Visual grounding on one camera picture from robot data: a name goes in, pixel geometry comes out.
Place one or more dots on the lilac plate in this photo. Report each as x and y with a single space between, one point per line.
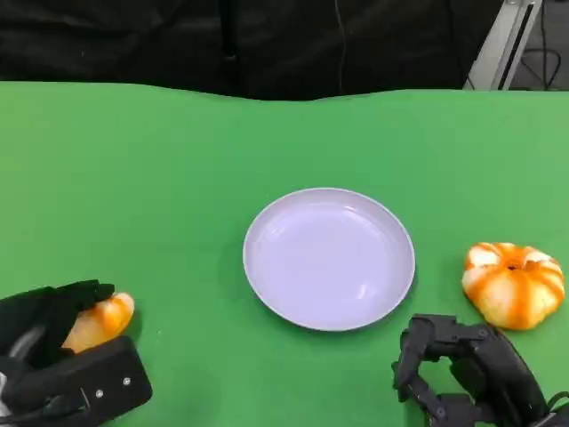
329 258

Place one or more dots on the aluminium frame post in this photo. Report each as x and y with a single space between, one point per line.
502 49

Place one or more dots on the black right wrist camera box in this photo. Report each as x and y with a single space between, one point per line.
558 420

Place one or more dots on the black backdrop curtain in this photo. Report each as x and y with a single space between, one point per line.
133 40

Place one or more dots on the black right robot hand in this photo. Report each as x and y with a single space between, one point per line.
489 356

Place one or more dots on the orange white toy bread roll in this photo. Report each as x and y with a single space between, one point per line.
102 320
511 289

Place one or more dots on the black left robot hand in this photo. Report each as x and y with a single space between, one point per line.
26 311

